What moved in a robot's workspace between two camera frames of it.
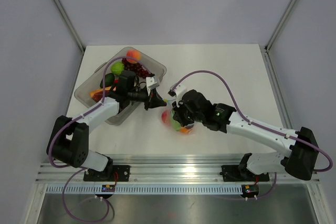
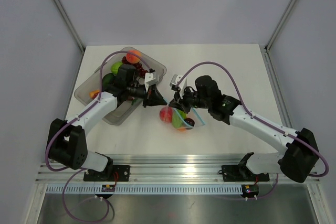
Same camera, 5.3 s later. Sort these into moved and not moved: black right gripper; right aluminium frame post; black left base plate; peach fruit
Moved: black right gripper
Not moved: right aluminium frame post; peach fruit; black left base plate
